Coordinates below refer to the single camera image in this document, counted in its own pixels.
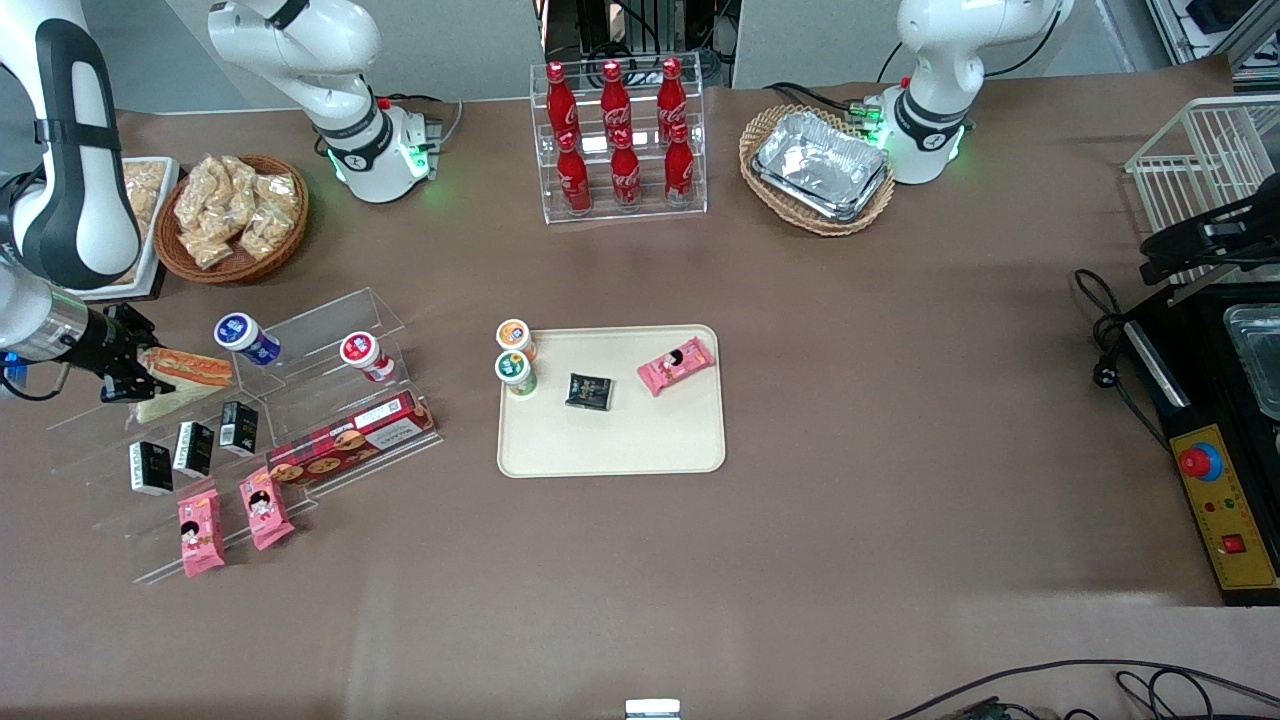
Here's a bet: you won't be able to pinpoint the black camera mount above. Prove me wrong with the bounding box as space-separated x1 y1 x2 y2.
1139 195 1280 288

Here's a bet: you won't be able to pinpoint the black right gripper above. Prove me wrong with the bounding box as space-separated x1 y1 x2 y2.
84 303 169 404

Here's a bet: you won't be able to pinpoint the white wire rack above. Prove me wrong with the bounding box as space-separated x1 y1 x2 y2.
1124 95 1280 287

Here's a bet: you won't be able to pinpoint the clear acrylic tiered shelf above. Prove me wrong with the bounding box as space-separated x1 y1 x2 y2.
45 287 445 587

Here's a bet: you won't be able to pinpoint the triangle sandwich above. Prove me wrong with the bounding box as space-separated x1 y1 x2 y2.
134 346 235 425

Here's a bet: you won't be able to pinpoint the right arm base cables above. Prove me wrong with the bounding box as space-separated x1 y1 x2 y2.
378 92 467 153

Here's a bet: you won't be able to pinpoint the black power cable with plug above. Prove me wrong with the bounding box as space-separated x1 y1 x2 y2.
1074 267 1169 446

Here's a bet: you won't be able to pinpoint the black sealing machine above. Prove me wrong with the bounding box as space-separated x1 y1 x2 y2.
1118 284 1280 608

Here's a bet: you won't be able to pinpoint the red lid cup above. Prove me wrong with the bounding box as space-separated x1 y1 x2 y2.
339 331 398 385

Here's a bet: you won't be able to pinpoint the red cola bottle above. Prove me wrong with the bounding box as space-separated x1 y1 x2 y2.
599 60 632 137
556 131 594 215
610 129 643 210
546 62 580 143
656 57 689 131
664 122 697 205

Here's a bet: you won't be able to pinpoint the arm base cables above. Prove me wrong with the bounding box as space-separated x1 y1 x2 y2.
764 80 885 129
378 92 467 153

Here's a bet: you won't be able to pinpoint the pink snack packet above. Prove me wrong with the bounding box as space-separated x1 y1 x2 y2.
637 336 718 398
177 488 228 580
238 467 297 552

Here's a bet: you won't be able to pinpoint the aluminium frame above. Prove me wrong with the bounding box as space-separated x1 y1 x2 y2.
1145 0 1280 83

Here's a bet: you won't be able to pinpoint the orange lid cup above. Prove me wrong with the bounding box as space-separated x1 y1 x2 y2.
496 319 538 363

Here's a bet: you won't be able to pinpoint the blue lid cup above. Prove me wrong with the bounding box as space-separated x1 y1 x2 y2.
213 312 283 368

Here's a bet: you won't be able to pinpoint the black cables bundle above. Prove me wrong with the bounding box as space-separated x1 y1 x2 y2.
884 657 1280 720

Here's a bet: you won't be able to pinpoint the white rectangular tray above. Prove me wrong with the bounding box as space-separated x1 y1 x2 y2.
72 157 182 304

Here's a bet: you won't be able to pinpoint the aluminium foil tray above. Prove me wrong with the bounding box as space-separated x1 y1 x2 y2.
751 109 892 224

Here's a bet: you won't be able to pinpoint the red cookie box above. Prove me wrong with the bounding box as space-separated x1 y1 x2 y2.
265 389 438 489

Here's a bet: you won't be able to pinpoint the red emergency stop button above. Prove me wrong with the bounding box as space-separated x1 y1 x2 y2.
1177 440 1224 484

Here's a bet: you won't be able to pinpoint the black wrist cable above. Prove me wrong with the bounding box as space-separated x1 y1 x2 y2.
0 356 71 404

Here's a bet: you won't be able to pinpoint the clear bag of snacks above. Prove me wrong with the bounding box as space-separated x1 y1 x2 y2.
180 228 239 270
220 155 265 206
240 172 300 261
174 160 229 237

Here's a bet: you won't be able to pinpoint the black equipment rack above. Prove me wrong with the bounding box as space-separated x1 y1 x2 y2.
540 0 741 76

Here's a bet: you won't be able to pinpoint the clear acrylic bottle rack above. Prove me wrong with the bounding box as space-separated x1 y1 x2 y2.
529 60 709 226

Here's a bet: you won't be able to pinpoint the brown wicker basket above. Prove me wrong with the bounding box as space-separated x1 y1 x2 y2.
154 153 310 286

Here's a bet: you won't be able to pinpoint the green lid cup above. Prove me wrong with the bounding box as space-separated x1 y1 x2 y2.
494 350 539 399

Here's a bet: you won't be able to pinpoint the beige plastic tray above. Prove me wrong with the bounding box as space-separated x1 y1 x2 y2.
497 323 727 479

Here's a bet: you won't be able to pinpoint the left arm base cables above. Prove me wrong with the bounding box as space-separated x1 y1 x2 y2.
764 80 885 129

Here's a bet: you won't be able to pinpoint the light wicker basket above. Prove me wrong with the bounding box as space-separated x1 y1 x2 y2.
738 104 897 238

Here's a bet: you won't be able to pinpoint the small black carton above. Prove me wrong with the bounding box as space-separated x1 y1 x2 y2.
218 401 260 459
128 441 175 498
172 421 216 479

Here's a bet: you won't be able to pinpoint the yellow control panel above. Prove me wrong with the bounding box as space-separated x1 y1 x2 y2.
1169 424 1280 592

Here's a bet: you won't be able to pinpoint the black snack packet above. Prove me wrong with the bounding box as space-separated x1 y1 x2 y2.
564 372 615 413

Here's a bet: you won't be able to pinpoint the metal tray in machine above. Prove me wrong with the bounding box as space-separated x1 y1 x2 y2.
1223 304 1280 422

